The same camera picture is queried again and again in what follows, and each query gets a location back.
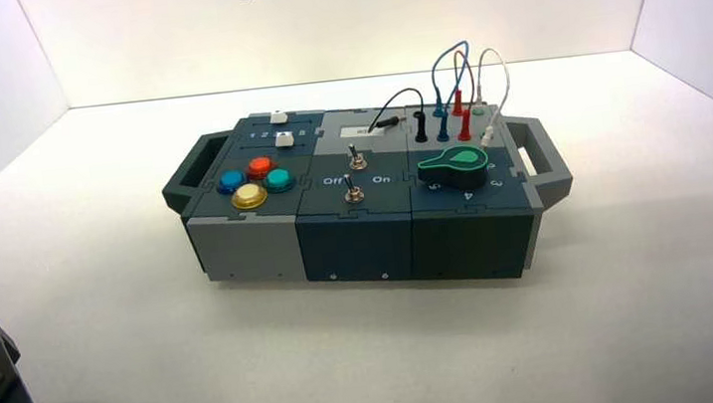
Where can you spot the white label sticker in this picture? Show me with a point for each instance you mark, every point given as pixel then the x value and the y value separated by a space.
pixel 356 132

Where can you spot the yellow push button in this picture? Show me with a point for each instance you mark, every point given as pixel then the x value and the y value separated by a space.
pixel 249 195

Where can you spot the metal toggle switch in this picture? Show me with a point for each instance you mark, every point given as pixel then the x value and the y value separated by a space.
pixel 358 162
pixel 354 194

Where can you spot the orange push button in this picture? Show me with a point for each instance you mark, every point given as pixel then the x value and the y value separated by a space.
pixel 260 167

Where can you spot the black and green rotary knob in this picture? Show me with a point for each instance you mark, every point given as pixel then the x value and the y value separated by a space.
pixel 458 163

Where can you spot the green banana socket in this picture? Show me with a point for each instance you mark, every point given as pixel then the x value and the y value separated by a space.
pixel 478 111

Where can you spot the white slider knob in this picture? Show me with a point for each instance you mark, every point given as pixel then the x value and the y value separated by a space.
pixel 279 116
pixel 284 140

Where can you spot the teal push button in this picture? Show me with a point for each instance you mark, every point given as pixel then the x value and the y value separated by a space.
pixel 279 179

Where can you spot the grey and teal control box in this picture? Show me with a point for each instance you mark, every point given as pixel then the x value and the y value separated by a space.
pixel 354 240

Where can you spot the blue push button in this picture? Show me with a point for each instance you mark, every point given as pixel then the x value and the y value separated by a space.
pixel 232 181

